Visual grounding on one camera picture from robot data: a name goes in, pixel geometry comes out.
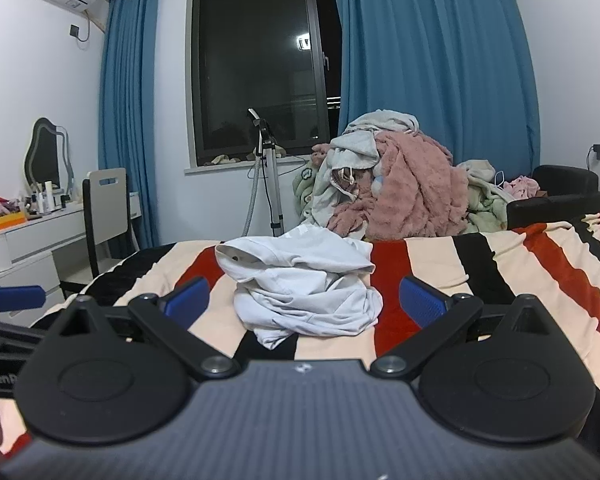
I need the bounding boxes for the white t-shirt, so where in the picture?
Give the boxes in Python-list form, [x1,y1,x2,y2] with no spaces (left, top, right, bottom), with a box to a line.
[215,224,384,350]

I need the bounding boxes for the row of cosmetic bottles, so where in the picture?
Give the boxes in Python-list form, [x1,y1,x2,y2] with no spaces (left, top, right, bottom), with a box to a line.
[26,180,72,217]

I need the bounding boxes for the green cartoon blanket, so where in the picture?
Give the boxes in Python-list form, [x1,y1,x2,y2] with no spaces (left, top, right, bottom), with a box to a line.
[292,159,332,222]

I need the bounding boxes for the dark window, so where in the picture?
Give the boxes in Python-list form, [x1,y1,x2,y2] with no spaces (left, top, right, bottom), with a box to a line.
[182,0,344,175]

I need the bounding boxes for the orange box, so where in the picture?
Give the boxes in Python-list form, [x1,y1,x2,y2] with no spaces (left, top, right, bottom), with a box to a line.
[0,210,29,234]

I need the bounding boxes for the pink fluffy blanket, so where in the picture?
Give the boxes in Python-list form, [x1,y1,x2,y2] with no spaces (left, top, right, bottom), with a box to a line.
[311,131,469,241]

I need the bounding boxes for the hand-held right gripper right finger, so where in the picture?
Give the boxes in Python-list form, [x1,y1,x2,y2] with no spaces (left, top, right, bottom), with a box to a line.
[370,275,556,380]

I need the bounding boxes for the wide blue curtain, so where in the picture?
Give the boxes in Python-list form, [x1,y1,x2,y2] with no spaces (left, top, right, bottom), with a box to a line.
[330,0,542,181]

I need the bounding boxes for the white dressing desk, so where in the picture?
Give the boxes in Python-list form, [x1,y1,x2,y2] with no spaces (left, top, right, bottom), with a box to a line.
[0,202,89,322]

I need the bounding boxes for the wavy vanity mirror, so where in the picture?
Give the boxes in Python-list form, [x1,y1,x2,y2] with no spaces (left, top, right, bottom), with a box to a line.
[24,117,74,197]

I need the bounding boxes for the striped plush blanket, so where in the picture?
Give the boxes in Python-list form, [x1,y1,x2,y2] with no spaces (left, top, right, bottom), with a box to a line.
[0,211,600,466]

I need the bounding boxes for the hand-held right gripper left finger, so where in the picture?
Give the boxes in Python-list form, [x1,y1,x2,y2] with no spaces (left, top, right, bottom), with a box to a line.
[45,276,242,380]

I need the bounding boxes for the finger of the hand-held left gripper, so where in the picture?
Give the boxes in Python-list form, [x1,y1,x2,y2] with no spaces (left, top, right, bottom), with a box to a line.
[0,285,47,314]

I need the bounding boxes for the pale green cloth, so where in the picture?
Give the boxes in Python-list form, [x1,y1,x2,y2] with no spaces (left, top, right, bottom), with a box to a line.
[455,159,512,235]

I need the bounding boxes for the grey black chair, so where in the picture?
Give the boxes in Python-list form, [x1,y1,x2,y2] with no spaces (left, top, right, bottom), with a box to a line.
[59,167,142,299]

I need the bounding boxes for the black armchair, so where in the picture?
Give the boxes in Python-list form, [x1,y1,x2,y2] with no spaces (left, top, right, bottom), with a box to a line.
[506,164,600,231]

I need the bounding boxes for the pink cloth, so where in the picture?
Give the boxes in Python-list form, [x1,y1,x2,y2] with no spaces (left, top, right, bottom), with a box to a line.
[502,176,541,200]

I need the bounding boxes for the silver tripod stand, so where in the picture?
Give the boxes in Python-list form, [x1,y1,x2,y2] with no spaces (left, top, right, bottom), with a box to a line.
[244,107,287,237]

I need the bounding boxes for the grey hoodie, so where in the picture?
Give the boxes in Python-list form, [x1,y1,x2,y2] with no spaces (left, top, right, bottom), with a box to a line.
[311,109,422,227]

